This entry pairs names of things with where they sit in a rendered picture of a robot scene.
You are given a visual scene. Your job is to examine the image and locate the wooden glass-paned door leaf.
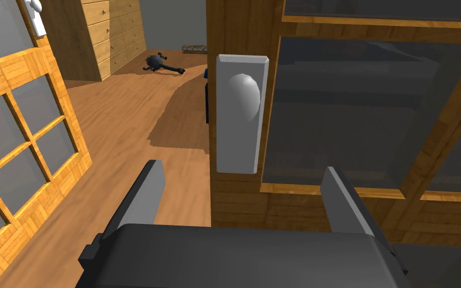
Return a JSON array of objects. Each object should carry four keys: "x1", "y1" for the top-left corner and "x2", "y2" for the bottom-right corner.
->
[
  {"x1": 0, "y1": 0, "x2": 93, "y2": 288},
  {"x1": 206, "y1": 0, "x2": 461, "y2": 288}
]

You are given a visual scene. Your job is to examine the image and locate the black round toy with handle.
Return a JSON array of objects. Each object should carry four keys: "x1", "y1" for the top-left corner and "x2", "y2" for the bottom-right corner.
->
[{"x1": 142, "y1": 51, "x2": 187, "y2": 76}]

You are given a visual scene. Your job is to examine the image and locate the wooden chest of drawers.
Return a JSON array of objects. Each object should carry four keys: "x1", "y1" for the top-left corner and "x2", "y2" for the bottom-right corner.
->
[{"x1": 38, "y1": 0, "x2": 147, "y2": 83}]

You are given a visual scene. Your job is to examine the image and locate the white door knob with plate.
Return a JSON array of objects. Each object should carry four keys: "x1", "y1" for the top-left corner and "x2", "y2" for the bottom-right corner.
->
[{"x1": 24, "y1": 0, "x2": 48, "y2": 39}]

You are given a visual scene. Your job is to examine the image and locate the grey door knob with plate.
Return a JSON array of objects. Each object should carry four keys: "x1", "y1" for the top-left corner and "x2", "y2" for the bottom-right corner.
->
[{"x1": 215, "y1": 54, "x2": 270, "y2": 175}]

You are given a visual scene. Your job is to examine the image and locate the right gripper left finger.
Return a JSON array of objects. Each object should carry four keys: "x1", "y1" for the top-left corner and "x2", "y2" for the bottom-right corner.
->
[{"x1": 101, "y1": 159, "x2": 167, "y2": 240}]

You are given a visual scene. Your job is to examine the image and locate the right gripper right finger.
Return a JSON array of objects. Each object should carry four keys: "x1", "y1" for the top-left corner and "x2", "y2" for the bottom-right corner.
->
[{"x1": 320, "y1": 166, "x2": 396, "y2": 257}]

